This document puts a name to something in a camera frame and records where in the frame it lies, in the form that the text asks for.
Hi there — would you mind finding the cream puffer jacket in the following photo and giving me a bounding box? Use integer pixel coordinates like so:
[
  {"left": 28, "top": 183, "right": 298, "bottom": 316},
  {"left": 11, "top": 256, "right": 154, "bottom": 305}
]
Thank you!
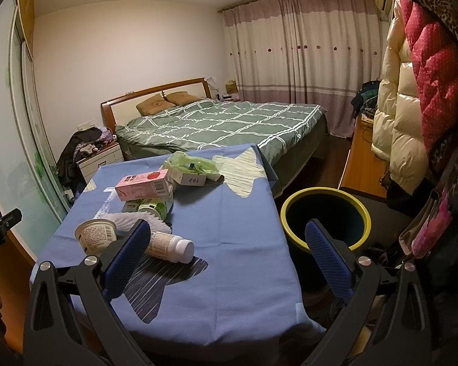
[{"left": 371, "top": 0, "right": 428, "bottom": 195}]

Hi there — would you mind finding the right brown pillow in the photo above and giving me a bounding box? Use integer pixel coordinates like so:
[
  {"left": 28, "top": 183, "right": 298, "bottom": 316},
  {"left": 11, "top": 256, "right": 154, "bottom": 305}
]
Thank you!
[{"left": 164, "top": 91, "right": 202, "bottom": 107}]

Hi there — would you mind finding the white yogurt cup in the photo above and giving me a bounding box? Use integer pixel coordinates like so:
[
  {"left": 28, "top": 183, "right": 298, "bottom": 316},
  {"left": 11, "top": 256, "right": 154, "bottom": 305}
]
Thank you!
[{"left": 75, "top": 219, "right": 116, "bottom": 255}]

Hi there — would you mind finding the green plaid duvet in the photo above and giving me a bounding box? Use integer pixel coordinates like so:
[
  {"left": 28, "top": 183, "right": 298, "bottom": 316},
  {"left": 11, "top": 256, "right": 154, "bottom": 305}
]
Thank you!
[{"left": 115, "top": 98, "right": 327, "bottom": 165}]

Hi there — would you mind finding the white cardboard box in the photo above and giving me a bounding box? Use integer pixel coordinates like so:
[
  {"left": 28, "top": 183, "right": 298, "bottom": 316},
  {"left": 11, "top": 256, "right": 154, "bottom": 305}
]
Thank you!
[{"left": 170, "top": 169, "right": 207, "bottom": 187}]

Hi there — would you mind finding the pink white curtain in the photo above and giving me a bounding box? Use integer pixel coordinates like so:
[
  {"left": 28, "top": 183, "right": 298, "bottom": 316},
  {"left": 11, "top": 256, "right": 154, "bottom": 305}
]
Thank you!
[{"left": 222, "top": 0, "right": 388, "bottom": 137}]

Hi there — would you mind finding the sliding wardrobe door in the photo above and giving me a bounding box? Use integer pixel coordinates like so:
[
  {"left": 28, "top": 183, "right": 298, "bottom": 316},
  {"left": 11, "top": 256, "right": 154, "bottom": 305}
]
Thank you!
[{"left": 0, "top": 0, "right": 67, "bottom": 260}]

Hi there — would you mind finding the wooden low cabinet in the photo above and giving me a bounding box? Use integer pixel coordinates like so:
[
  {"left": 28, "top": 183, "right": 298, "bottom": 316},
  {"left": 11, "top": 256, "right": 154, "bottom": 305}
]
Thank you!
[{"left": 338, "top": 117, "right": 386, "bottom": 202}]

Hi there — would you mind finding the white pill bottle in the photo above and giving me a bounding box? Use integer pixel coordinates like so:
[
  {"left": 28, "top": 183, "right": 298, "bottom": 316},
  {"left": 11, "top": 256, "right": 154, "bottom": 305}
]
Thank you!
[{"left": 145, "top": 231, "right": 195, "bottom": 264}]

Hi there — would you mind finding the blue star tablecloth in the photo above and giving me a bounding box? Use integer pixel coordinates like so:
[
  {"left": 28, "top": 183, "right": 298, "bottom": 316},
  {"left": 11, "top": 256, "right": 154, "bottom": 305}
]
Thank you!
[{"left": 30, "top": 143, "right": 328, "bottom": 344}]

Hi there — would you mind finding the left brown pillow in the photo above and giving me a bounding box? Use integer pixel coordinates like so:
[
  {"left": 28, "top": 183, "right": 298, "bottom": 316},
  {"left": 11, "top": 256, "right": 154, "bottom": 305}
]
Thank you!
[{"left": 136, "top": 93, "right": 176, "bottom": 117}]

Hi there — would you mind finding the dark clothes pile on nightstand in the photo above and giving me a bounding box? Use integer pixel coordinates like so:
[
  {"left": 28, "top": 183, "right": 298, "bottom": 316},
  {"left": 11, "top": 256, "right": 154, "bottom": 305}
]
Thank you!
[{"left": 56, "top": 127, "right": 116, "bottom": 203}]

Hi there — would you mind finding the red puffer jacket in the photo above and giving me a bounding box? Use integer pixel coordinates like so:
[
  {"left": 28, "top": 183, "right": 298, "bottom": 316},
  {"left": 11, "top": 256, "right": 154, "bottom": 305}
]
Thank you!
[{"left": 400, "top": 0, "right": 458, "bottom": 153}]

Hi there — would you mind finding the pink floral bag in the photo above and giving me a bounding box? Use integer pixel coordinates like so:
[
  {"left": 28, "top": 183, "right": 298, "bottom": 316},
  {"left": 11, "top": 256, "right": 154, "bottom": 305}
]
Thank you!
[{"left": 399, "top": 186, "right": 458, "bottom": 260}]

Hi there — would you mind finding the clothes pile on cabinet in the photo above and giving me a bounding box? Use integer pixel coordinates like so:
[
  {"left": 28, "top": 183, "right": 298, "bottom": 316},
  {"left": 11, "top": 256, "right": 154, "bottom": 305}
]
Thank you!
[{"left": 351, "top": 80, "right": 380, "bottom": 119}]

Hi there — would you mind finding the green label bottle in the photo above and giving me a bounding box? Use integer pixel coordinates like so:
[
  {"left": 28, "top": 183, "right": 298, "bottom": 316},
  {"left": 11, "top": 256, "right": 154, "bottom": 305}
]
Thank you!
[{"left": 122, "top": 196, "right": 173, "bottom": 221}]

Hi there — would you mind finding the white nightstand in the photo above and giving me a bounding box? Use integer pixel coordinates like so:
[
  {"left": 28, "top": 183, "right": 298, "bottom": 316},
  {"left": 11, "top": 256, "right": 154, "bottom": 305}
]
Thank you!
[{"left": 77, "top": 141, "right": 124, "bottom": 183}]

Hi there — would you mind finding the pink strawberry milk carton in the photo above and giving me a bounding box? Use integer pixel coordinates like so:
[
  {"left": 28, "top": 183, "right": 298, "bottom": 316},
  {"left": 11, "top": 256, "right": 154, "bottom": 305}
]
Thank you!
[{"left": 115, "top": 169, "right": 172, "bottom": 202}]

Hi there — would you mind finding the yellow box on far nightstand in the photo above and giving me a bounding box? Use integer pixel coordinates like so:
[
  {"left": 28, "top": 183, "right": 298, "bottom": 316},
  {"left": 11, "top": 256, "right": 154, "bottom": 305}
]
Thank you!
[{"left": 225, "top": 80, "right": 238, "bottom": 95}]

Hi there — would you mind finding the brown pillow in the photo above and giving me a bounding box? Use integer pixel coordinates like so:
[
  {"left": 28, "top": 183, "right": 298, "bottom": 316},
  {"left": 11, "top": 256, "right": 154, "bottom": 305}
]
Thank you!
[
  {"left": 136, "top": 93, "right": 176, "bottom": 117},
  {"left": 164, "top": 91, "right": 202, "bottom": 107}
]

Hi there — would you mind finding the yellow rimmed trash bin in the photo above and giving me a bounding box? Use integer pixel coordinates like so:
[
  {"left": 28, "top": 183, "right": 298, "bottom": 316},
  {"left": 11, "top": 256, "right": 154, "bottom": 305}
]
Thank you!
[{"left": 279, "top": 187, "right": 371, "bottom": 253}]

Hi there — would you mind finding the green plastic bag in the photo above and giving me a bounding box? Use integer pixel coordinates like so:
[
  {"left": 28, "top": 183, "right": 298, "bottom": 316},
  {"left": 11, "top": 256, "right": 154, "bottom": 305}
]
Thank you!
[{"left": 162, "top": 151, "right": 225, "bottom": 186}]

